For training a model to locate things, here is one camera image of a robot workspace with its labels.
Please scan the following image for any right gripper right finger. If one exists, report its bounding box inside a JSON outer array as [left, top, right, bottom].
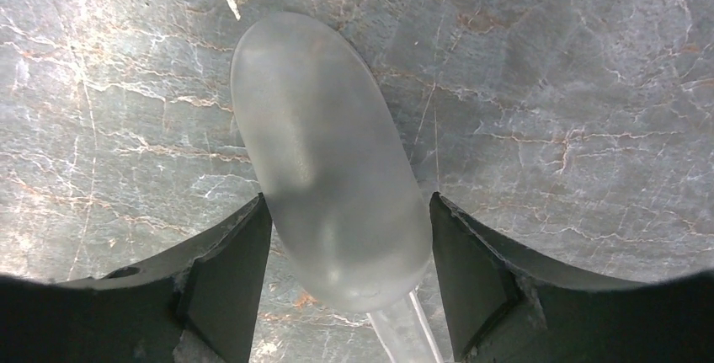
[[429, 193, 713, 362]]

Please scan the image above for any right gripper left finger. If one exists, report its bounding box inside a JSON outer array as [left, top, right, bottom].
[[1, 196, 272, 362]]

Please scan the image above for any clear plastic scoop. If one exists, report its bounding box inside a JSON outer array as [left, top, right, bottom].
[[230, 12, 442, 362]]

